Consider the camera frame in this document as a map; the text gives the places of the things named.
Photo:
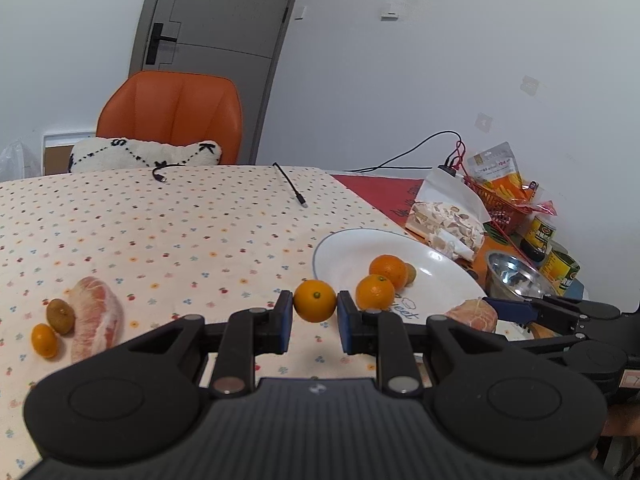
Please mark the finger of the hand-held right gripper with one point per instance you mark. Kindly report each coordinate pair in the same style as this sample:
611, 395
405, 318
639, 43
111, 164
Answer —
515, 308
550, 344

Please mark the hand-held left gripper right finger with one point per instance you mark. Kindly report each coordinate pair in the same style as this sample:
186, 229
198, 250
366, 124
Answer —
346, 320

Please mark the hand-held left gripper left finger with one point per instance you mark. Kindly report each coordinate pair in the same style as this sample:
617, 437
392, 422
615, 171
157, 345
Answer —
285, 320

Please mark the small orange kumquat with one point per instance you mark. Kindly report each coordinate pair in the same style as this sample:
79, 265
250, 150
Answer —
314, 301
44, 341

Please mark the medium orange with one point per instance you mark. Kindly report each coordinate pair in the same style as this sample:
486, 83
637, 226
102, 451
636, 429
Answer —
375, 294

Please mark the peeled pomelo segment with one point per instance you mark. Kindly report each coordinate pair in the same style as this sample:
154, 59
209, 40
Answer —
95, 315
470, 315

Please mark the white plate with blue rim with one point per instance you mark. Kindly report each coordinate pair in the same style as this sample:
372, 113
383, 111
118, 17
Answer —
350, 255

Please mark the large orange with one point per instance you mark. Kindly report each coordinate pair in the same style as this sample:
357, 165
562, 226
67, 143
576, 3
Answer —
387, 267

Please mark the small brown round fruit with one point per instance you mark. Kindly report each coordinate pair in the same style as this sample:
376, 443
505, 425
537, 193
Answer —
60, 316
410, 274

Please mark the steel bowl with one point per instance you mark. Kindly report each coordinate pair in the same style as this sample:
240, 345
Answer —
515, 272

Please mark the yellow tin can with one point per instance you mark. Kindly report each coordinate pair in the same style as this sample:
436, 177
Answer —
539, 235
561, 267

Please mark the red plastic basket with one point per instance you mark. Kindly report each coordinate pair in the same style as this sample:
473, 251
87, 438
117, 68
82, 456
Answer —
495, 205

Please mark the red and clear snack packet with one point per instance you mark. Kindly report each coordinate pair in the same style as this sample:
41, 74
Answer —
539, 201

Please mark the patterned tissue pack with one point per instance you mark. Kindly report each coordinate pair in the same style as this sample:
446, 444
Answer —
445, 215

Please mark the red mat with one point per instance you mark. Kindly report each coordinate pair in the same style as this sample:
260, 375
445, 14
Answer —
380, 195

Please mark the orange dried fruit pouch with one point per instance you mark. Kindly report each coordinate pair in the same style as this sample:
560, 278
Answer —
495, 167

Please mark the black charger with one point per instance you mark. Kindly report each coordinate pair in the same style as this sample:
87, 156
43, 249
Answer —
447, 170

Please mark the dotted white tablecloth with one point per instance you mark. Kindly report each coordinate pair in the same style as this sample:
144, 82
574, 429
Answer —
150, 220

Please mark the orange chair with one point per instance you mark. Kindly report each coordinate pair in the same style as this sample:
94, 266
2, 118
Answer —
170, 110

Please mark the white pillow with black stitching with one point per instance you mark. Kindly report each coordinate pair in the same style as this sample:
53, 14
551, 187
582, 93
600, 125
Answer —
100, 155

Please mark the white framed board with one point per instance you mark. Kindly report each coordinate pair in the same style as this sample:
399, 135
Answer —
60, 149

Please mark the clear plastic bag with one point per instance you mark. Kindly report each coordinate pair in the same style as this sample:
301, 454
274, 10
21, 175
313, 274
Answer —
12, 157

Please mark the grey door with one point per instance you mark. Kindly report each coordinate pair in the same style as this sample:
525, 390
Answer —
225, 5

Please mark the white light switch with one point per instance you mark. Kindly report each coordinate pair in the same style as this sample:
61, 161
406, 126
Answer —
299, 12

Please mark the white wall sensor box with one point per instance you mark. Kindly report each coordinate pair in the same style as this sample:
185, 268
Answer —
390, 10

